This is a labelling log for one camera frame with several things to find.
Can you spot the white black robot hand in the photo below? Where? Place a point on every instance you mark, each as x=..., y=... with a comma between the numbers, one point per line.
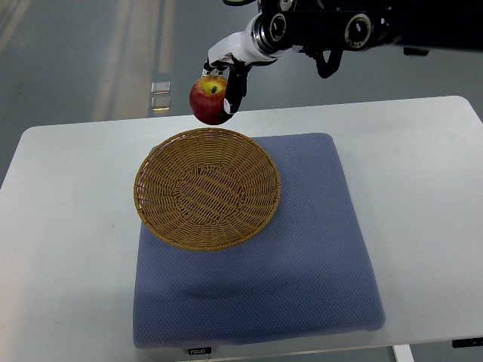
x=234, y=68

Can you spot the red apple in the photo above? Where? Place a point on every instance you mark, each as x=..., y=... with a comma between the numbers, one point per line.
x=206, y=99

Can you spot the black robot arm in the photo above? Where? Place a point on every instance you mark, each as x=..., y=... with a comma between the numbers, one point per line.
x=323, y=30

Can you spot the woven wicker basket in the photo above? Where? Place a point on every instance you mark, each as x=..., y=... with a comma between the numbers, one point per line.
x=207, y=189

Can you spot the blue quilted cushion mat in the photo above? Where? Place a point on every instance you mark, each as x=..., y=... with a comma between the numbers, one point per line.
x=307, y=273

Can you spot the white table leg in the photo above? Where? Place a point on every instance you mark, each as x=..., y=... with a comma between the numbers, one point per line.
x=402, y=353

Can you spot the black table edge clip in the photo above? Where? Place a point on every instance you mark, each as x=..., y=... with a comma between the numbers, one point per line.
x=467, y=343

